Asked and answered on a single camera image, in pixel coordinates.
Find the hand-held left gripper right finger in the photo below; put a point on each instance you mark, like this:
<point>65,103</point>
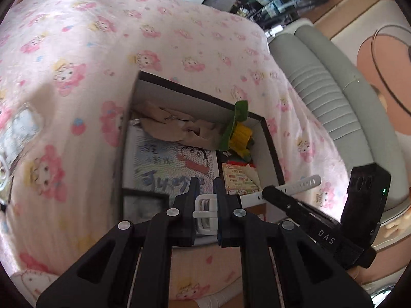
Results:
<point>219,195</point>

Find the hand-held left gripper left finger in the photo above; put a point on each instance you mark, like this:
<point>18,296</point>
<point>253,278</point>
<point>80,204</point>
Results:
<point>192,192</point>

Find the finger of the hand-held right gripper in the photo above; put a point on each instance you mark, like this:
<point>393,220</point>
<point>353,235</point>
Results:
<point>285,203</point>

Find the orange printed card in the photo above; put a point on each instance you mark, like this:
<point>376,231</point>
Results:
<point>239,179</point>

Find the black-rimmed storage box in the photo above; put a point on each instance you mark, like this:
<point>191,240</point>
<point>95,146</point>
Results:
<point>199,109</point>

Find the cartoon printed book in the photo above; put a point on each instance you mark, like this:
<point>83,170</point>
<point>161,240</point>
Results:
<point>160,160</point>

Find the yellow toy with green leaf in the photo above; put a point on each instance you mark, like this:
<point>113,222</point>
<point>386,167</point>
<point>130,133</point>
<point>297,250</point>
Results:
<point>240,136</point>

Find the crumpled brown paper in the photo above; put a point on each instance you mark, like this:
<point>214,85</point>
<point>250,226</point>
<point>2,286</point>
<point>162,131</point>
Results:
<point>167,128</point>

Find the grey padded headboard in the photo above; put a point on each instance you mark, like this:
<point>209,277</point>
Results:
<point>321,86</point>

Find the cartoon printed panel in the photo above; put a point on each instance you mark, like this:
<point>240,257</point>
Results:
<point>369,54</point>

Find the pink cartoon printed blanket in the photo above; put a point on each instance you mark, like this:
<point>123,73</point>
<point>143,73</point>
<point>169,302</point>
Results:
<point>96,54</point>

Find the clear plastic package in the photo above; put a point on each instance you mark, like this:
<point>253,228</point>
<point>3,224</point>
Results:
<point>19,128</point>

